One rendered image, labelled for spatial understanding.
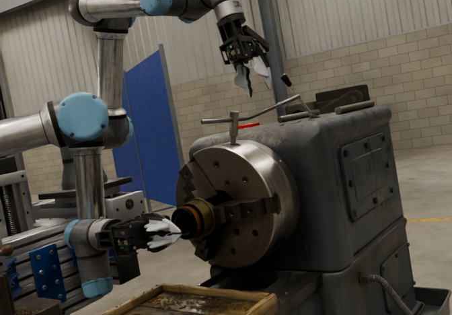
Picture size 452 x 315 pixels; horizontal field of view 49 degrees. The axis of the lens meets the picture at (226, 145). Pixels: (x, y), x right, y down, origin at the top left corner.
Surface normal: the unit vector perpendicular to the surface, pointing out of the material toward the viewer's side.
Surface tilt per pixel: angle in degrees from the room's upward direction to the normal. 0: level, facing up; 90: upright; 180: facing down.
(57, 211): 90
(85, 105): 89
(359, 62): 90
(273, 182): 72
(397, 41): 90
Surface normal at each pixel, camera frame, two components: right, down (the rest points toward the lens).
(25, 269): 0.80, -0.11
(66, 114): 0.38, -0.03
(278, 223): 0.80, 0.19
